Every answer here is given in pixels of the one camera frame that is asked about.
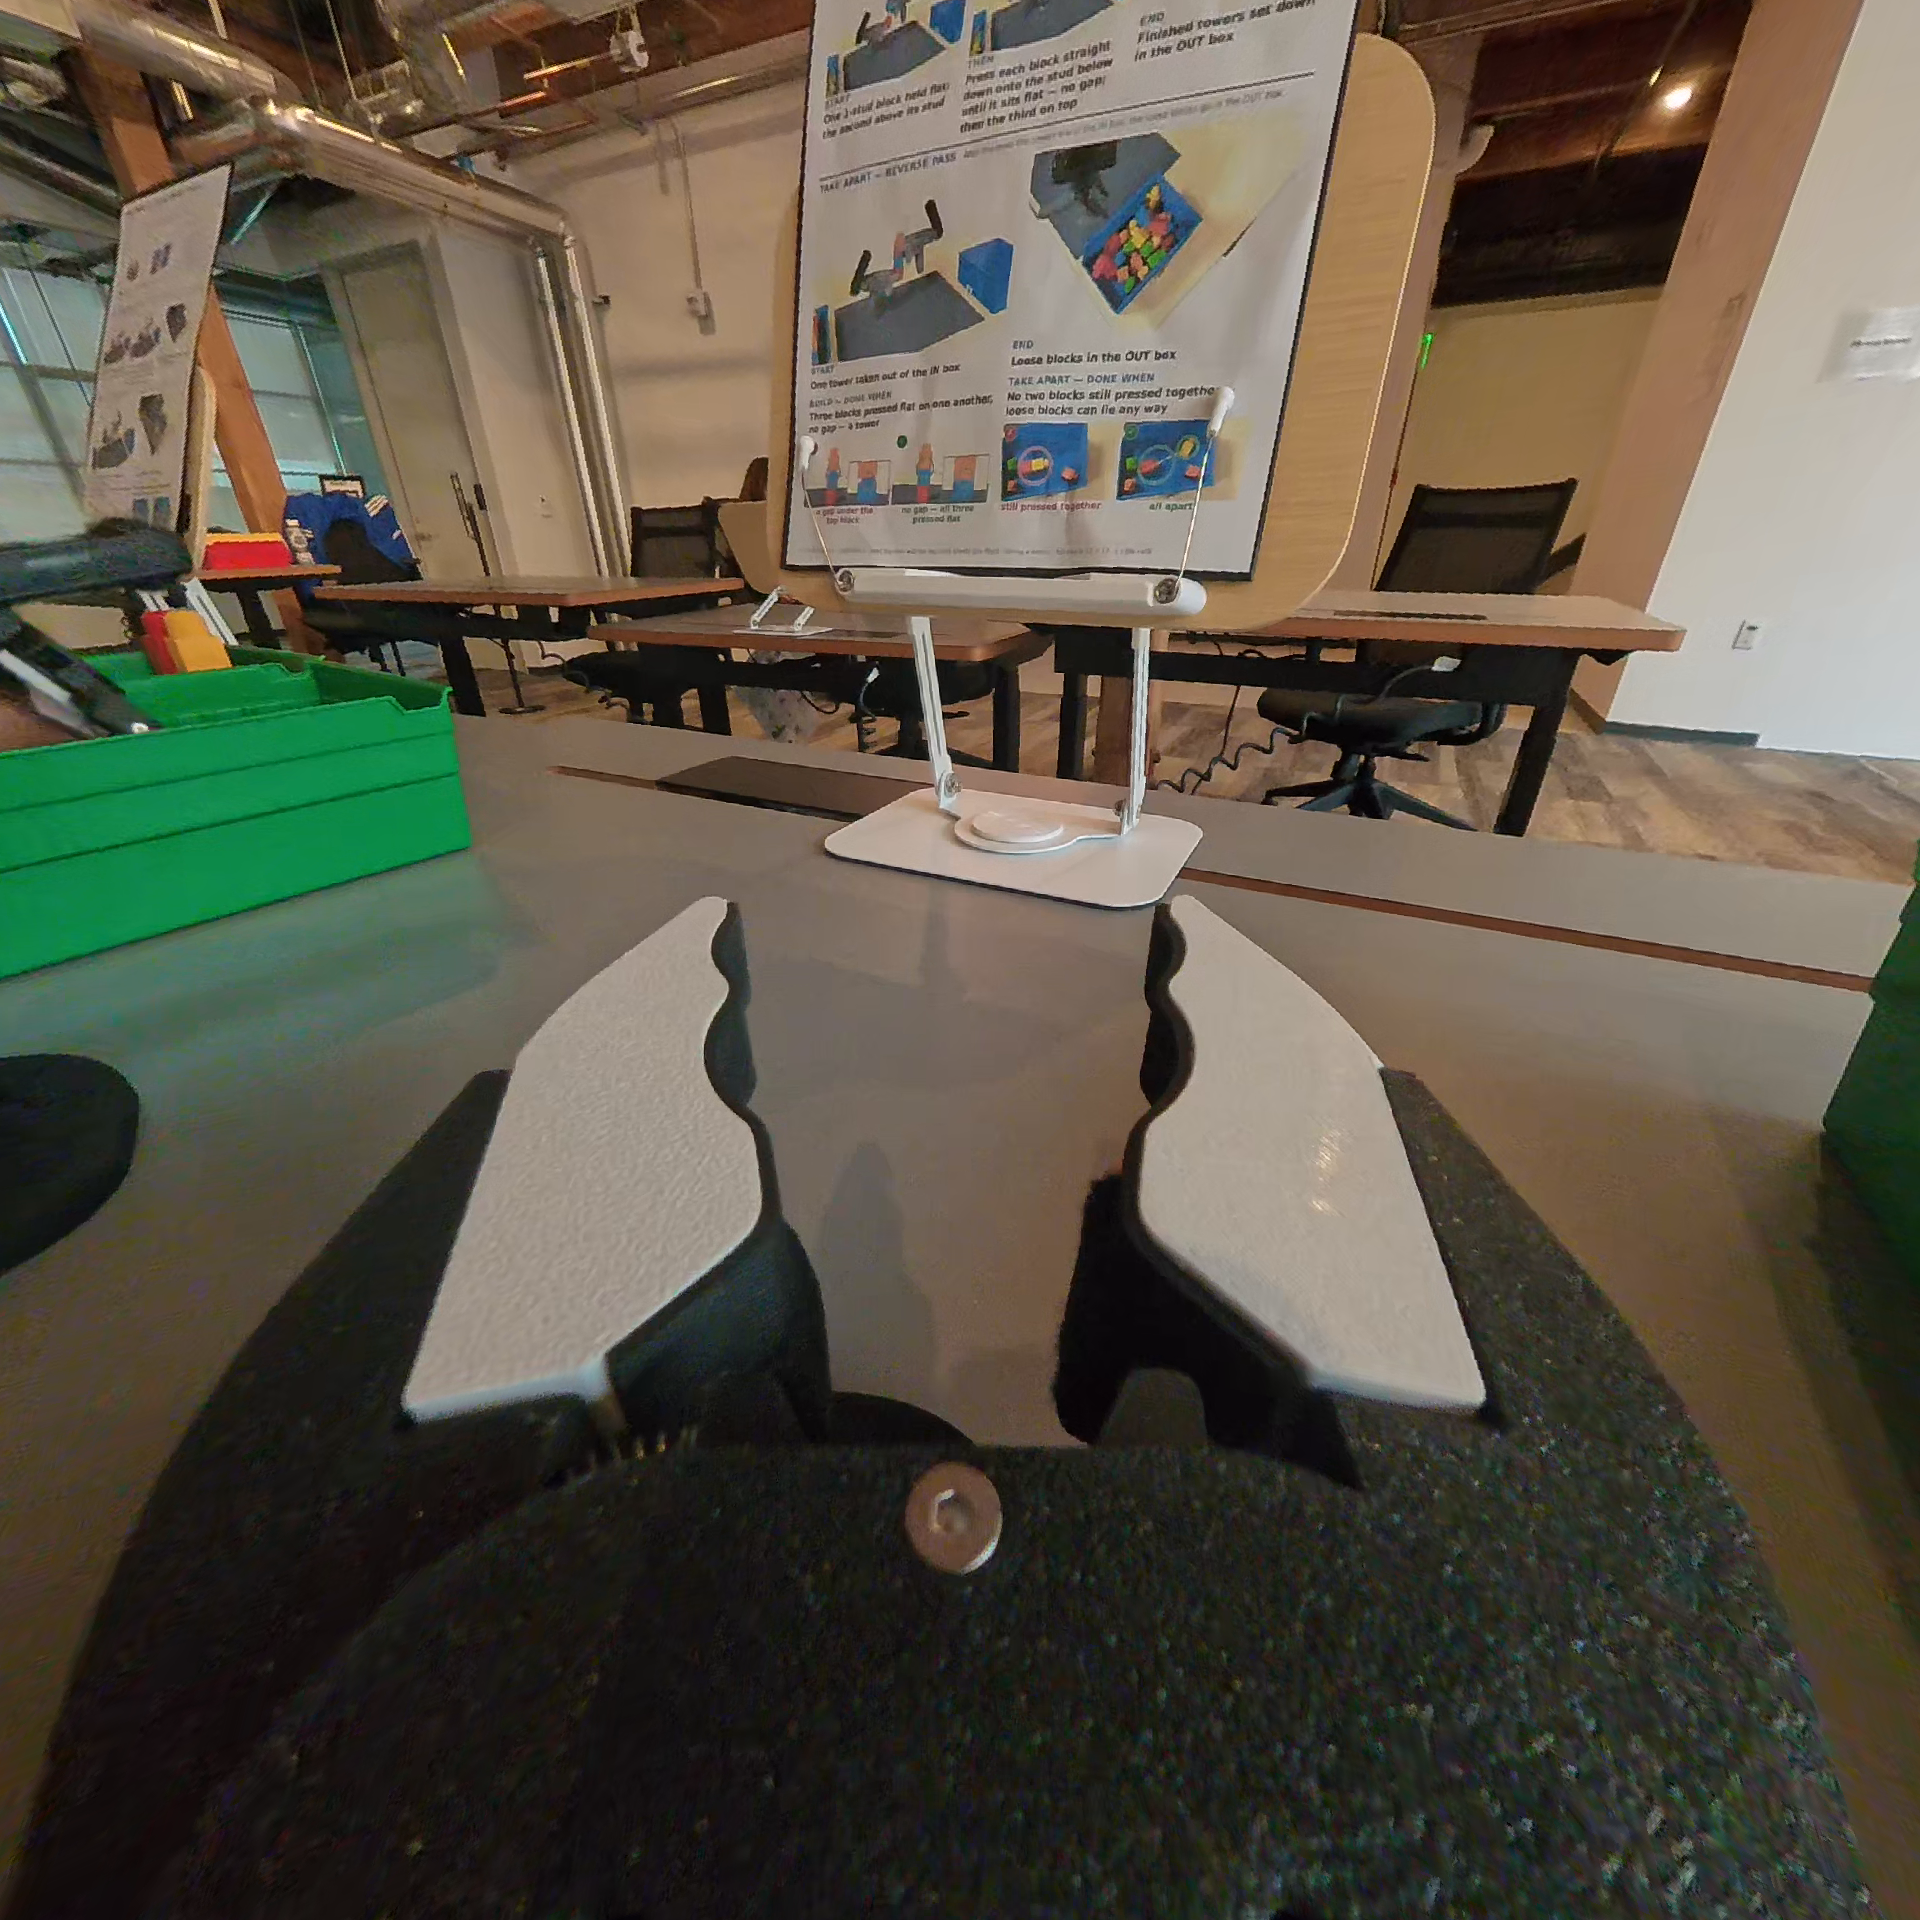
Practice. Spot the white wall sign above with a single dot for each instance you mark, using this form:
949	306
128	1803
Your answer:
1878	346

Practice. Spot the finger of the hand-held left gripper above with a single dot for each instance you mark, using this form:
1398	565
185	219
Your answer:
77	674

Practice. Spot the printed instruction sheet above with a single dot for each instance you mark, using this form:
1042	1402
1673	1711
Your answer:
1049	271
149	346

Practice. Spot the yellow mega block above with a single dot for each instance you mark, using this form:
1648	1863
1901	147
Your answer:
206	647

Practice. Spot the white door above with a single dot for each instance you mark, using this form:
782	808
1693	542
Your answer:
411	422

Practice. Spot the red mega block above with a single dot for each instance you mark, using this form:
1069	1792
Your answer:
166	638

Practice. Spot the rounded wooden board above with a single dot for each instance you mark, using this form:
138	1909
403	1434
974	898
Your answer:
1387	301

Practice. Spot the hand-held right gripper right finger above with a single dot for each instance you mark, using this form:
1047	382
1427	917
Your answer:
1289	1170

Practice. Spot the black rounded object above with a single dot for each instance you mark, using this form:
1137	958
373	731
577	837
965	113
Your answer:
53	1161

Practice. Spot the white tablet stand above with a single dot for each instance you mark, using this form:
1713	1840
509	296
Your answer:
1021	840

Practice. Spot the wooden top desk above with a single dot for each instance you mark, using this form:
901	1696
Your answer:
1499	623
511	593
901	646

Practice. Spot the silver ceiling duct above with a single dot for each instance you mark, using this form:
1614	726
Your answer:
376	159

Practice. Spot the small white stand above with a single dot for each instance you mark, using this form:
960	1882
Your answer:
782	613

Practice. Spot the blue bag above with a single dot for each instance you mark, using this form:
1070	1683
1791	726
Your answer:
353	533

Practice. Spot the red storage bin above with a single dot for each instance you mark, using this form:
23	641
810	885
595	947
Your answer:
248	549

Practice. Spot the green plastic bin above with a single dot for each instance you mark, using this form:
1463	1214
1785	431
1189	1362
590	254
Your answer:
1882	1080
225	809

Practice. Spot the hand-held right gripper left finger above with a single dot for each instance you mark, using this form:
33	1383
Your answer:
599	1170

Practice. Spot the black office chair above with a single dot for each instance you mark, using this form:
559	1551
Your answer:
674	541
1424	661

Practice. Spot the black flat strip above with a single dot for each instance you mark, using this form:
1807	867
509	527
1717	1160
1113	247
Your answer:
795	783

